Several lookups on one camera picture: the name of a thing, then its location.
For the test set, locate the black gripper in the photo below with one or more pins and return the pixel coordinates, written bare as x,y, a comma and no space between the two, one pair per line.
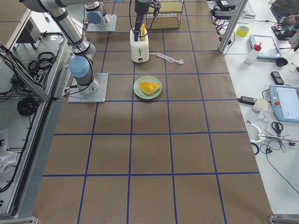
140,9

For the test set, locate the white two-slot toaster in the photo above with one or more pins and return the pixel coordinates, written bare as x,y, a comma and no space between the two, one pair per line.
139,49

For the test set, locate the toast slice in toaster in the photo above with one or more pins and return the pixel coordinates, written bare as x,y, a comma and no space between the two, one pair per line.
143,32

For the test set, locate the golden triangular bread pastry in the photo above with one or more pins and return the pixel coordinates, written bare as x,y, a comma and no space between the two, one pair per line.
148,87

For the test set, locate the light green plate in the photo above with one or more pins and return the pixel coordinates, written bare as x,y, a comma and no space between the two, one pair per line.
138,91

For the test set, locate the yellow tape roll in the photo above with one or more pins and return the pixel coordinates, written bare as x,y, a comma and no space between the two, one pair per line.
242,30

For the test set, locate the white bottle red cap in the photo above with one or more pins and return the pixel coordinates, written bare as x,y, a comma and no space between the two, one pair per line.
253,54

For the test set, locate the blue teach pendant far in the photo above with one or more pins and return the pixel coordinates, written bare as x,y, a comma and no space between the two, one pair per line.
269,48

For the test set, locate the blue teach pendant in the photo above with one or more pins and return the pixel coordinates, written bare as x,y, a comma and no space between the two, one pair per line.
285,102
269,48

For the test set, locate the black power adapter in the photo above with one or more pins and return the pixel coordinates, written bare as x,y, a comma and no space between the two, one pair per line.
247,100

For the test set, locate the white paper cup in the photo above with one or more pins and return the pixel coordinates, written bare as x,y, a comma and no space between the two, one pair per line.
259,105

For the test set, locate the black remote phone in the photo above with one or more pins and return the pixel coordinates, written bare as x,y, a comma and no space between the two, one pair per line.
277,78

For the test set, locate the blue teach pendant near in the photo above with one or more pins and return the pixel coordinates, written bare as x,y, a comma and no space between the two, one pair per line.
285,102

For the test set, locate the black scissors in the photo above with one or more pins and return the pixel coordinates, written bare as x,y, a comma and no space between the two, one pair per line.
277,127

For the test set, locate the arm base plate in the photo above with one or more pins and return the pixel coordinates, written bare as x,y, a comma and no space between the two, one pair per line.
95,92
99,23

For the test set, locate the wire basket with wooden shelves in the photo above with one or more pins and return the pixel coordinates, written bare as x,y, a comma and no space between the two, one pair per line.
165,14

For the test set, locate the aluminium frame post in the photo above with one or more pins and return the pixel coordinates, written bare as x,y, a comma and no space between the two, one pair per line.
232,24

